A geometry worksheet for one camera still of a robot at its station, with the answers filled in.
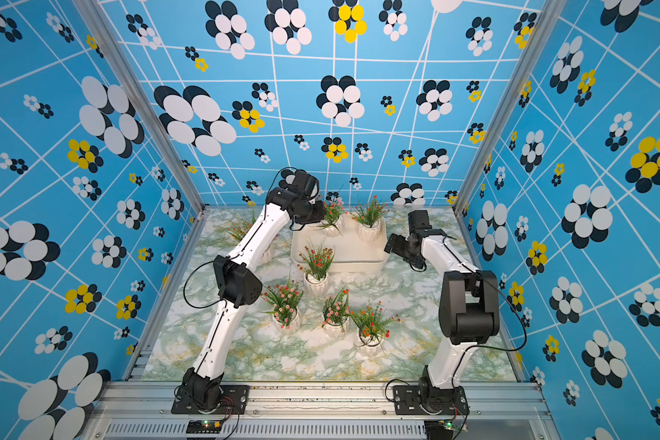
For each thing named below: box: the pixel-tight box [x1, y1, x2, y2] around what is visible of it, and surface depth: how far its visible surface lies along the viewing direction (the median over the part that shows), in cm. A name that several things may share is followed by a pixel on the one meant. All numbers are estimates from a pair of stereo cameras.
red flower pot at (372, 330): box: [350, 300, 402, 359], surface depth 78 cm
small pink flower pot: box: [318, 197, 345, 238], surface depth 91 cm
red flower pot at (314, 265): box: [297, 236, 336, 298], surface depth 91 cm
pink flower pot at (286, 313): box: [260, 275, 306, 336], surface depth 80 cm
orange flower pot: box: [350, 196, 390, 243], surface depth 107 cm
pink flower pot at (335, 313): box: [321, 287, 350, 338], surface depth 81 cm
